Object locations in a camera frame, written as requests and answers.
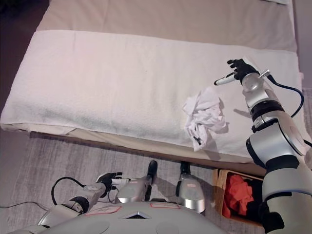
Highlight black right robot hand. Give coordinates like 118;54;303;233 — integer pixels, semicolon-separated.
214;58;259;87

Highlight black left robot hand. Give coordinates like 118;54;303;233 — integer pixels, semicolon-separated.
96;172;131;192

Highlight bed with white blanket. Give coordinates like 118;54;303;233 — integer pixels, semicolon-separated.
24;0;305;176

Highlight crumpled white clothes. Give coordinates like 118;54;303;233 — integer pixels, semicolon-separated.
182;86;230;153

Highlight woven wicker laundry basket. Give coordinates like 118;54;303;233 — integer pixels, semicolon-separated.
211;168;268;229

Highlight silver left robot leg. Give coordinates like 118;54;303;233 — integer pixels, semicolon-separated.
117;177;152;204

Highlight silver robot leg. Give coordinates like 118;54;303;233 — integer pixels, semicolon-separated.
175;175;206;213
117;177;152;204

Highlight wide white red-edged sticker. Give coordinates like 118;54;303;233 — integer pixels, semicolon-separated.
85;205;122;217

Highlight black left robot foot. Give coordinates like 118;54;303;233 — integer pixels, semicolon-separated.
147;160;158;186

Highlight black robot foot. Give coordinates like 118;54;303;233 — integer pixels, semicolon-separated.
147;160;158;186
179;161;191;176

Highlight grey robot torso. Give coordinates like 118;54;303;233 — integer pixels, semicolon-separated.
7;200;267;234

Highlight narrow white red-edged sticker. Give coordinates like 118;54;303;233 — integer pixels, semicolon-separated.
149;202;181;210

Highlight black right robot foot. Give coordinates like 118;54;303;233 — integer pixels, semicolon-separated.
179;161;191;176

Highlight silver right robot leg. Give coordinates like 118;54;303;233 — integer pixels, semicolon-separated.
175;175;206;213

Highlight white terry blanket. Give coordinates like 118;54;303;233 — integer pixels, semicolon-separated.
0;29;306;165

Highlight beige duvet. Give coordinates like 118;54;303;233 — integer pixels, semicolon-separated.
36;0;298;52

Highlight black garment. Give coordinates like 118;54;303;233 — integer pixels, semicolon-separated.
241;178;266;220

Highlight orange garment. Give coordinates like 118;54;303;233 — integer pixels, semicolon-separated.
223;175;255;218

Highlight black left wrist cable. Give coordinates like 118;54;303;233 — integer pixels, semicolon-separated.
51;176;86;206

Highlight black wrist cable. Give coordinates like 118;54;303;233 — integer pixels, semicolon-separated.
259;69;306;118
51;176;86;206

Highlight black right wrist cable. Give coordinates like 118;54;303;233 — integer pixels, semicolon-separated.
259;69;306;118

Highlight thin grey floor cable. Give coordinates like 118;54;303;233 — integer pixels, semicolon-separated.
0;201;48;213

